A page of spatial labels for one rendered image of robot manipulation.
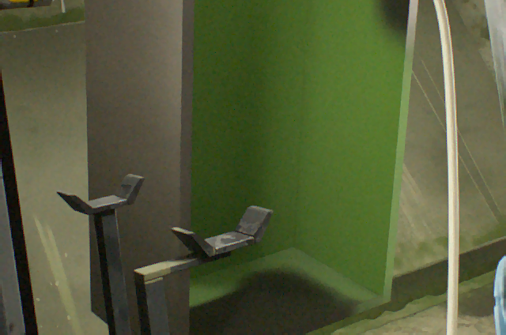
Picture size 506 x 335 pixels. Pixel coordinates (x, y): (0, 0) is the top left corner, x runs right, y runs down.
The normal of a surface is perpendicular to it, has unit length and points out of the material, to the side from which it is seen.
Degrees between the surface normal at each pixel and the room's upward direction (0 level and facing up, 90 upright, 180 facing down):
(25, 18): 90
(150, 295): 90
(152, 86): 90
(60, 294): 57
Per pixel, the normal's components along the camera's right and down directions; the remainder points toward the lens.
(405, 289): 0.58, 0.11
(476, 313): -0.09, -0.98
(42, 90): 0.44, -0.44
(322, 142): -0.79, 0.19
